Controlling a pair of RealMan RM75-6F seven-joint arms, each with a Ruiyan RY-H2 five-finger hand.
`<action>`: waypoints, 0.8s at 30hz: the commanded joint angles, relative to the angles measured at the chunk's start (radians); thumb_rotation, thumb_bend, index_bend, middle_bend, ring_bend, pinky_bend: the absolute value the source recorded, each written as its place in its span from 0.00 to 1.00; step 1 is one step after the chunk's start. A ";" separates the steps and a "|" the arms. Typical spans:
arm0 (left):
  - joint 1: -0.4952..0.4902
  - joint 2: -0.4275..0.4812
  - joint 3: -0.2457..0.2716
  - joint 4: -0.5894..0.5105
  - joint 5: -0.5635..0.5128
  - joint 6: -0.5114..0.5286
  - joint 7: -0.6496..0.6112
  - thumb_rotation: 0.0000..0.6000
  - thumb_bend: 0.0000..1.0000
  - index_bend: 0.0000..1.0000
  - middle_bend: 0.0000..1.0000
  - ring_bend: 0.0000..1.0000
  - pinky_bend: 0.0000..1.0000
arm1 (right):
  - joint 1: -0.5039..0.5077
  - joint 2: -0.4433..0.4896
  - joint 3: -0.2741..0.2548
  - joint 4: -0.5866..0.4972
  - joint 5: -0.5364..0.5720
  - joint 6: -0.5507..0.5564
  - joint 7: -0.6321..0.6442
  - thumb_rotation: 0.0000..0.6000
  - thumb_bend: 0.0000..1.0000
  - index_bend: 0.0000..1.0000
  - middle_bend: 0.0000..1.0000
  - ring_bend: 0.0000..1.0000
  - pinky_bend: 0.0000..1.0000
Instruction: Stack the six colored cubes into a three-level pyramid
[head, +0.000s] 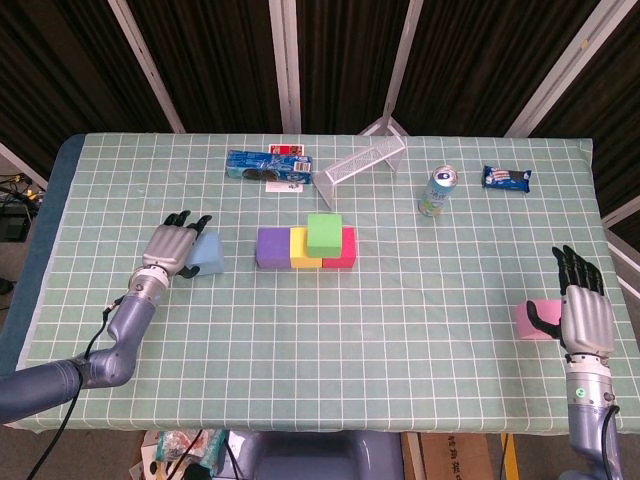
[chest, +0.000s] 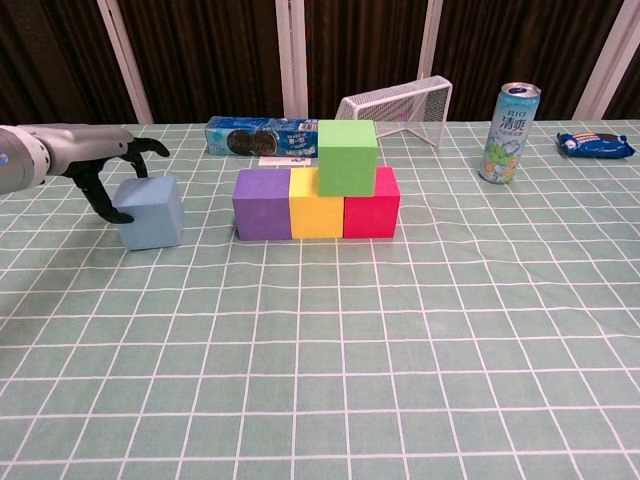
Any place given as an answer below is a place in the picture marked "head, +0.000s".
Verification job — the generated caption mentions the green checked tablecloth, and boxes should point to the green checked tablecloth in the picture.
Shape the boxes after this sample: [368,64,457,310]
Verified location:
[13,132,624,434]

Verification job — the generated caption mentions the tangled floor cables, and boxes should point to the tangled floor cables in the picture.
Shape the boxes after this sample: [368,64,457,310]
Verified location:
[0,172,49,207]

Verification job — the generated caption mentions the yellow foam cube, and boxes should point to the yellow foam cube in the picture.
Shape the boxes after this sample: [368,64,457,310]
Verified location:
[289,227,324,270]

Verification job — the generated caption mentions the magenta foam cube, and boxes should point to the magenta foam cube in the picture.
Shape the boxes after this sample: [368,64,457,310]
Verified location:
[322,226,357,270]

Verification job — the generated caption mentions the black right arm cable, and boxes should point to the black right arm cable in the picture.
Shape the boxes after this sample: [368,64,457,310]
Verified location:
[601,404,622,480]

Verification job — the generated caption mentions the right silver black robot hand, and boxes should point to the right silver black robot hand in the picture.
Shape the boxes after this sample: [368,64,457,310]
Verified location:
[524,244,615,359]

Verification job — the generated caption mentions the white frame bar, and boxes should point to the white frame bar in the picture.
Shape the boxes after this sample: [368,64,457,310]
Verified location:
[607,239,640,296]
[0,142,50,190]
[602,196,640,226]

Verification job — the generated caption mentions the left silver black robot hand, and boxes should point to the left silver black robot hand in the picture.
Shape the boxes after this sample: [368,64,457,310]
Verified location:
[141,209,214,280]

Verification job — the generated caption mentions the light blue foam cube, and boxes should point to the light blue foam cube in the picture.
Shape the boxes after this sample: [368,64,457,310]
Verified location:
[187,230,225,275]

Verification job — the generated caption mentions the brown cardboard box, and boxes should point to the brown cardboard box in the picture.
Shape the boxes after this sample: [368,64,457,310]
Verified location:
[402,432,519,480]

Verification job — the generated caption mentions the light blue drink can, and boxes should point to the light blue drink can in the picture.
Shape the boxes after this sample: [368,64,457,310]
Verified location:
[418,165,459,218]

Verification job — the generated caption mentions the dark pleated curtain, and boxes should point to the dark pleated curtain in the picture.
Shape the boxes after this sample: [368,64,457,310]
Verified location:
[0,0,640,241]

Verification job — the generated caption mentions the white frame post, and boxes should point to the white frame post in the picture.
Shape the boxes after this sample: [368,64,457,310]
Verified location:
[268,0,304,134]
[504,0,621,137]
[382,0,426,109]
[107,0,186,134]

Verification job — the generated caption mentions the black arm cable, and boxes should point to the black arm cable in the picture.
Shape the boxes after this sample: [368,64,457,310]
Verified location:
[601,404,622,480]
[29,297,126,480]

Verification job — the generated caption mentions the black equipment box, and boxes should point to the black equipment box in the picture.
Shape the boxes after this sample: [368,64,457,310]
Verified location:
[0,208,39,242]

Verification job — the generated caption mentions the blue cookie box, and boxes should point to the blue cookie box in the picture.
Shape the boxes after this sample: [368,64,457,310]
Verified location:
[226,150,315,185]

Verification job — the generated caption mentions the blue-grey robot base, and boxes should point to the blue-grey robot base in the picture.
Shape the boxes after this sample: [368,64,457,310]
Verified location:
[219,429,405,480]

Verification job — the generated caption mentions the light pink foam cube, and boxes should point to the light pink foam cube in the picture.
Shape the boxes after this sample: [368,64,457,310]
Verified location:
[514,299,564,341]

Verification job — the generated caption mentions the teal snack bag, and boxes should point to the teal snack bag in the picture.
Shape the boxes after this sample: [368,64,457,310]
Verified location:
[155,429,227,474]

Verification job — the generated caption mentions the purple foam cube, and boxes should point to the purple foam cube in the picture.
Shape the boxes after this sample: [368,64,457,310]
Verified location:
[256,227,293,271]

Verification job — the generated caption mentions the white wire mesh basket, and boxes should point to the white wire mesh basket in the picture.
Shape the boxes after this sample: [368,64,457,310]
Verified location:
[313,135,407,210]

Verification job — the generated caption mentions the blue snack packet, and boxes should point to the blue snack packet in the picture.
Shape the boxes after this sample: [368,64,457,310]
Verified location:
[481,165,533,193]

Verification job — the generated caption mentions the green foam cube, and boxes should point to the green foam cube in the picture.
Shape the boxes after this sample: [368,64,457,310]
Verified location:
[306,213,344,259]

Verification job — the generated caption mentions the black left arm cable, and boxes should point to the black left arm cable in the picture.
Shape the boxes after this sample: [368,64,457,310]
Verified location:
[29,297,126,480]

